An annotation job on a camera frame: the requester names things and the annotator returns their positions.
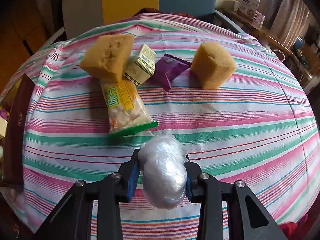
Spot small green white carton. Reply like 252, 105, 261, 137
124, 44, 157, 85

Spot striped bed sheet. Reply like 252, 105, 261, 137
0, 12, 320, 234

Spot clear snack packet green ends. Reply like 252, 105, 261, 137
101, 79, 158, 138

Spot grey bed rail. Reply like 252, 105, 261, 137
42, 27, 67, 47
214, 9, 248, 34

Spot wooden side desk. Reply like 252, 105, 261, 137
220, 7, 320, 85

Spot yellow sponge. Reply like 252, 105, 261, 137
190, 42, 237, 90
79, 33, 135, 83

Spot blue round object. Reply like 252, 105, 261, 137
292, 36, 306, 50

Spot plastic white ball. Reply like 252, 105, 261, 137
137, 134, 190, 210

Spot maroon tin box gold interior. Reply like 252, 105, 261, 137
0, 76, 35, 188

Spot striped curtain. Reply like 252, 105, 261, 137
271, 0, 312, 50

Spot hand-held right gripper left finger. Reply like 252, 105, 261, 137
35, 149, 142, 240

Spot white printed box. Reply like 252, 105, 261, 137
237, 0, 260, 20

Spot small pink box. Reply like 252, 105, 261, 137
254, 12, 266, 25

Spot wooden wardrobe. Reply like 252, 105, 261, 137
0, 0, 54, 80

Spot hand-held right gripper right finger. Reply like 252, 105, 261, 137
184, 155, 288, 240

